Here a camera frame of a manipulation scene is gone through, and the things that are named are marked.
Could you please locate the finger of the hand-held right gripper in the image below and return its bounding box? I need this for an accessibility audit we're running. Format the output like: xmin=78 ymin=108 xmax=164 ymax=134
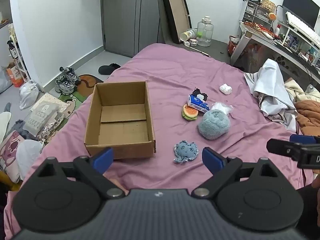
xmin=266 ymin=138 xmax=300 ymax=160
xmin=289 ymin=134 xmax=317 ymax=145

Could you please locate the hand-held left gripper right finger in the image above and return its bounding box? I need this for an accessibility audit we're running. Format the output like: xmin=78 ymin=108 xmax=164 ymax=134
xmin=191 ymin=146 xmax=282 ymax=199

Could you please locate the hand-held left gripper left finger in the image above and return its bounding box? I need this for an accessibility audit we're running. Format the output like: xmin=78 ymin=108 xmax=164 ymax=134
xmin=34 ymin=147 xmax=127 ymax=199

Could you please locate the blue denim octopus plush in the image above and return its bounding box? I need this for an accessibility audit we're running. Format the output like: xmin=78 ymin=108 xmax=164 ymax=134
xmin=173 ymin=140 xmax=199 ymax=164

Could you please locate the blue-grey fluffy plush ball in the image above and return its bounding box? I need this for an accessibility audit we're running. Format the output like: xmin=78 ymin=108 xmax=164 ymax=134
xmin=197 ymin=110 xmax=231 ymax=140

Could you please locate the burger plush toy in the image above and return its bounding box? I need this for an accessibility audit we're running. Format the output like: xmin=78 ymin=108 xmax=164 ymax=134
xmin=181 ymin=104 xmax=199 ymax=122

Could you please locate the brown blanket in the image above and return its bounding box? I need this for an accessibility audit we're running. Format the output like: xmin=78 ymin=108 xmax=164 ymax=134
xmin=295 ymin=100 xmax=320 ymax=137

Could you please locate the cream blanket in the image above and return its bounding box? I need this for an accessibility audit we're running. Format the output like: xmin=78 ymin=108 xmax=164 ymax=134
xmin=284 ymin=77 xmax=320 ymax=103

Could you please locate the clear plastic bag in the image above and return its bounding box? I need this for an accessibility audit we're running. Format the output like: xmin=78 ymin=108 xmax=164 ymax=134
xmin=211 ymin=101 xmax=234 ymax=117

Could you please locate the blue tissue pack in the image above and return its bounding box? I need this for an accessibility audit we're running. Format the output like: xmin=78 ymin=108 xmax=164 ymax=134
xmin=187 ymin=94 xmax=210 ymax=113

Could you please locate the white garment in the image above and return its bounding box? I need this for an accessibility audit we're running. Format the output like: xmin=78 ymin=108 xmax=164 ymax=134
xmin=244 ymin=58 xmax=299 ymax=132

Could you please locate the black star plush toy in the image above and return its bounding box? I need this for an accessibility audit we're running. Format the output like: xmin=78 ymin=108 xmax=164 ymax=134
xmin=192 ymin=87 xmax=209 ymax=102

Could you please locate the white crumpled tissue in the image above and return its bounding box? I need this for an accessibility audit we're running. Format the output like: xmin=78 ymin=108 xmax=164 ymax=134
xmin=219 ymin=83 xmax=233 ymax=95

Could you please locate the grey mailer packet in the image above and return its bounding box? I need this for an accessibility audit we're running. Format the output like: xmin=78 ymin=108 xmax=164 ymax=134
xmin=23 ymin=104 xmax=66 ymax=137

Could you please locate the large white plastic bag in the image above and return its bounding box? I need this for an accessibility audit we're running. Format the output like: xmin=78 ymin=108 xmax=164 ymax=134
xmin=16 ymin=139 xmax=46 ymax=181

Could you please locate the white dotted package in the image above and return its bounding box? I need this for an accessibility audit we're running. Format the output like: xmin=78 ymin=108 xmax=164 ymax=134
xmin=30 ymin=92 xmax=71 ymax=113

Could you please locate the cartoon floor rug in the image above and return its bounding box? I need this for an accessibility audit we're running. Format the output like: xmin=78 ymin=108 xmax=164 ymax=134
xmin=58 ymin=74 xmax=104 ymax=111

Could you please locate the grey white sneaker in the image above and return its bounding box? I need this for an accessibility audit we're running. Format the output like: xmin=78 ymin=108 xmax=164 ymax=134
xmin=59 ymin=67 xmax=82 ymax=86
xmin=55 ymin=76 xmax=76 ymax=94

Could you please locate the black slipper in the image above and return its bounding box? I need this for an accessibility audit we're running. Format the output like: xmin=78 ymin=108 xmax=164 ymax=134
xmin=98 ymin=63 xmax=121 ymax=75

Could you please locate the pink cartoon bag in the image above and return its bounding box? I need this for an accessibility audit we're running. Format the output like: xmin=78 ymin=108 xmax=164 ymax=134
xmin=0 ymin=130 xmax=26 ymax=183

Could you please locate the purple bed sheet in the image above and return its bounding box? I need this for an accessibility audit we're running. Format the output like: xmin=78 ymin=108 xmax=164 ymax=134
xmin=4 ymin=42 xmax=308 ymax=240

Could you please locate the thin wooden stick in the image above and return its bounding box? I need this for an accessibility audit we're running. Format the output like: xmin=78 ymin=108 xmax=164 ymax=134
xmin=188 ymin=45 xmax=211 ymax=57

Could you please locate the red bag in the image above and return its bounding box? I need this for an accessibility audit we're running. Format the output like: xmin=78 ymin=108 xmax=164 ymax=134
xmin=228 ymin=35 xmax=241 ymax=56

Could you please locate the white desk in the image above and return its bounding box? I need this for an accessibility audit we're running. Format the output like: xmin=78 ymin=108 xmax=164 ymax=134
xmin=229 ymin=21 xmax=320 ymax=81

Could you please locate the white keyboard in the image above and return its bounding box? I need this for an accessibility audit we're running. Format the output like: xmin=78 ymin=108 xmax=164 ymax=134
xmin=285 ymin=11 xmax=320 ymax=46

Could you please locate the orange cardboard box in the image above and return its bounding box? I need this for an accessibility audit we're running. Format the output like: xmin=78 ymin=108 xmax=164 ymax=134
xmin=6 ymin=62 xmax=26 ymax=88

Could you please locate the grey plastic bag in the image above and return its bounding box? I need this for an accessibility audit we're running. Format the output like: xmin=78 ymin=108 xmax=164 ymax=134
xmin=0 ymin=66 xmax=13 ymax=93

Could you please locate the tipped paper tub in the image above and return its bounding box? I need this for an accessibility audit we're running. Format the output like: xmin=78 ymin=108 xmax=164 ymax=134
xmin=180 ymin=29 xmax=197 ymax=42

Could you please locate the clear water jug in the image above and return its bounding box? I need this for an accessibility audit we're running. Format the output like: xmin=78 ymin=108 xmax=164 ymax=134
xmin=197 ymin=16 xmax=214 ymax=47

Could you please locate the black monitor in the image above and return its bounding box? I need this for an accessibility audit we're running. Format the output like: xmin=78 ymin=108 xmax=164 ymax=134
xmin=282 ymin=0 xmax=320 ymax=29

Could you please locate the grey drawer organizer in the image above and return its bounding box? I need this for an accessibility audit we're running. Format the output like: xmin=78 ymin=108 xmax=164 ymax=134
xmin=241 ymin=0 xmax=277 ymax=30

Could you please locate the woven basket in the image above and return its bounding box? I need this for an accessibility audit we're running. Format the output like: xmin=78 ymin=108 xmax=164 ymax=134
xmin=261 ymin=0 xmax=276 ymax=11

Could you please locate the grey wardrobe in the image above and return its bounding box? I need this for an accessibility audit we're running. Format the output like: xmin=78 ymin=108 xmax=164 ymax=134
xmin=101 ymin=0 xmax=173 ymax=58

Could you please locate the black-edged flat cardboard box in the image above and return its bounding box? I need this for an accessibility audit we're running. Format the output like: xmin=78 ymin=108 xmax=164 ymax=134
xmin=160 ymin=0 xmax=192 ymax=44

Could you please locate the white scoop grey handle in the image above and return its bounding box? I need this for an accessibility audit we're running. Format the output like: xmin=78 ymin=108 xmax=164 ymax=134
xmin=0 ymin=102 xmax=12 ymax=143

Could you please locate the white wire rack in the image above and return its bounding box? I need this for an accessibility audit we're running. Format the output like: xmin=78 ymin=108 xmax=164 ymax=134
xmin=7 ymin=24 xmax=31 ymax=81

